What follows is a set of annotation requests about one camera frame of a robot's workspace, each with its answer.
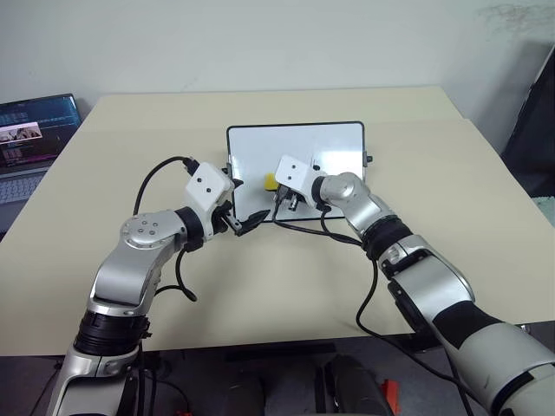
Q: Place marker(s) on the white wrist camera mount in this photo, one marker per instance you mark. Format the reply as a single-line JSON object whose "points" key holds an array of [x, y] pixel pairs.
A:
{"points": [[207, 184], [295, 174]]}

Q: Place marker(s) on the yellow eraser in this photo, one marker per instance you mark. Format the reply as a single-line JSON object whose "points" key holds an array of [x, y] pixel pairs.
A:
{"points": [[269, 182]]}

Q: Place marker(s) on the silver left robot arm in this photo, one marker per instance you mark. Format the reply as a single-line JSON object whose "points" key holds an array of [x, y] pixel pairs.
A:
{"points": [[139, 260]]}

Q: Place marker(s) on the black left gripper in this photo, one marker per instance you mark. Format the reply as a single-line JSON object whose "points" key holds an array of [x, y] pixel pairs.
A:
{"points": [[224, 215]]}

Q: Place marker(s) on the dark fabric partition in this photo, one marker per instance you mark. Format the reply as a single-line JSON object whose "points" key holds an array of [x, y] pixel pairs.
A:
{"points": [[526, 121]]}

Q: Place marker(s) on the black framed whiteboard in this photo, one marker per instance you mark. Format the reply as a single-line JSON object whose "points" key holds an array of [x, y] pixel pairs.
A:
{"points": [[269, 147]]}

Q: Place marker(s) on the dark rounded shape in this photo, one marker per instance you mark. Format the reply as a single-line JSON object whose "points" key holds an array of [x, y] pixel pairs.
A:
{"points": [[351, 385]]}

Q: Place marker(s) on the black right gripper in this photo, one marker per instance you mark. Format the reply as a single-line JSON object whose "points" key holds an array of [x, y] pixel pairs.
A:
{"points": [[291, 201]]}

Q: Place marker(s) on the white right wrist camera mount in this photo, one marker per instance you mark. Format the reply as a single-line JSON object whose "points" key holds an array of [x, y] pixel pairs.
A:
{"points": [[295, 174]]}

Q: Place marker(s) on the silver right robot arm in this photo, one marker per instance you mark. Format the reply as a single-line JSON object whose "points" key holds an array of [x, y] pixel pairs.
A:
{"points": [[433, 281]]}

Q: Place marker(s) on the black whiteboard side knob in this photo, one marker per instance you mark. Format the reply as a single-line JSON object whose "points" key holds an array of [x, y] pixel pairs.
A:
{"points": [[369, 158], [227, 167]]}

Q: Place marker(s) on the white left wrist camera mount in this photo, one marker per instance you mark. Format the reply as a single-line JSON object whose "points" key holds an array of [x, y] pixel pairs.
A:
{"points": [[207, 184]]}

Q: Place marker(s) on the red plastic piece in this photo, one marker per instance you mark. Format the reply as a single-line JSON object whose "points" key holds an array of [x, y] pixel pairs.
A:
{"points": [[389, 390]]}

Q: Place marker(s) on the open laptop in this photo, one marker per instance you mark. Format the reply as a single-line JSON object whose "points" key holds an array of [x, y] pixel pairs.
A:
{"points": [[30, 134]]}

